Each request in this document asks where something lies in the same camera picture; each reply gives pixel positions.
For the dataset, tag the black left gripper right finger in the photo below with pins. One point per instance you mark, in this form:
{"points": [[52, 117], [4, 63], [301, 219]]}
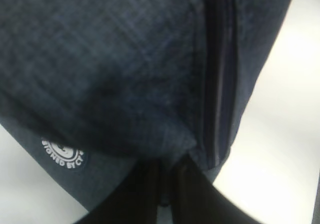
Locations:
{"points": [[194, 199]]}

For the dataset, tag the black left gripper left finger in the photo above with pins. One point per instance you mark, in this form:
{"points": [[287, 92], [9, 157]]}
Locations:
{"points": [[135, 200]]}

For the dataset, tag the navy blue lunch bag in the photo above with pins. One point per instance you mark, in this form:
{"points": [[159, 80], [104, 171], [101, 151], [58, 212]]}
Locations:
{"points": [[90, 87]]}

